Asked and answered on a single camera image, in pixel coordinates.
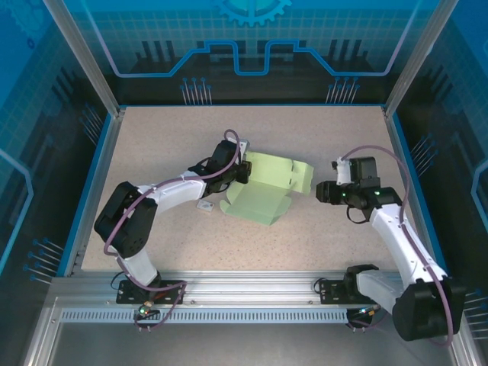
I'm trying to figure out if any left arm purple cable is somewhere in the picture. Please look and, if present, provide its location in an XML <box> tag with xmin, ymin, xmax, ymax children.
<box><xmin>102</xmin><ymin>128</ymin><xmax>245</xmax><ymax>333</ymax></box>

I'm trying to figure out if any wide aluminium frame rail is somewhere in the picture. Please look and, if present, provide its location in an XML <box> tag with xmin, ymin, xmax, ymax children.
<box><xmin>49</xmin><ymin>271</ymin><xmax>458</xmax><ymax>306</ymax></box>

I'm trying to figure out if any aluminium frame post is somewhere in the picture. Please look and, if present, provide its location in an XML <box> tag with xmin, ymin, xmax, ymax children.
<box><xmin>42</xmin><ymin>0</ymin><xmax>127</xmax><ymax>118</ymax></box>
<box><xmin>382</xmin><ymin>0</ymin><xmax>461</xmax><ymax>119</ymax></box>

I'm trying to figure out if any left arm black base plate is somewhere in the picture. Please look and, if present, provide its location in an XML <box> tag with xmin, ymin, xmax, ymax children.
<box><xmin>116</xmin><ymin>279</ymin><xmax>187</xmax><ymax>305</ymax></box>

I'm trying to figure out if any blue printed enclosure panel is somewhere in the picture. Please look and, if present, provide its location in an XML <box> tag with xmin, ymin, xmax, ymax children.
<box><xmin>392</xmin><ymin>0</ymin><xmax>488</xmax><ymax>332</ymax></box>
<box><xmin>45</xmin><ymin>0</ymin><xmax>447</xmax><ymax>107</ymax></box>
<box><xmin>0</xmin><ymin>0</ymin><xmax>115</xmax><ymax>366</ymax></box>

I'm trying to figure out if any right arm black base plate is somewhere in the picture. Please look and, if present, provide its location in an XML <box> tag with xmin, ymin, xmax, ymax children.
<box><xmin>318</xmin><ymin>280</ymin><xmax>382</xmax><ymax>305</ymax></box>

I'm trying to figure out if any narrow aluminium side rail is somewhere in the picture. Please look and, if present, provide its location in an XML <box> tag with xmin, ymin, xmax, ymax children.
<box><xmin>63</xmin><ymin>108</ymin><xmax>127</xmax><ymax>278</ymax></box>
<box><xmin>383</xmin><ymin>106</ymin><xmax>451</xmax><ymax>278</ymax></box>

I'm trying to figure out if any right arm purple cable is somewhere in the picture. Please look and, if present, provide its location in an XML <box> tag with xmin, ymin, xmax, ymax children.
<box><xmin>340</xmin><ymin>146</ymin><xmax>458</xmax><ymax>347</ymax></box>

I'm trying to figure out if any slotted cable duct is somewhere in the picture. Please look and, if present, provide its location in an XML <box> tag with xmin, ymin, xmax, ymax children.
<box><xmin>59</xmin><ymin>309</ymin><xmax>350</xmax><ymax>325</ymax></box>

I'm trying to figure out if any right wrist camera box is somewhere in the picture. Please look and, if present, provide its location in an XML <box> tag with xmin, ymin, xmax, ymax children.
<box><xmin>330</xmin><ymin>158</ymin><xmax>352</xmax><ymax>186</ymax></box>

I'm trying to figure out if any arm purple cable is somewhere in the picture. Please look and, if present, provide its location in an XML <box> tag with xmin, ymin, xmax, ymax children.
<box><xmin>340</xmin><ymin>146</ymin><xmax>458</xmax><ymax>347</ymax></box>
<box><xmin>102</xmin><ymin>128</ymin><xmax>245</xmax><ymax>333</ymax></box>

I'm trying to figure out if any green paper box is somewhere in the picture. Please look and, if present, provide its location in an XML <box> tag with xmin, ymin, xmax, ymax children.
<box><xmin>217</xmin><ymin>150</ymin><xmax>315</xmax><ymax>226</ymax></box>

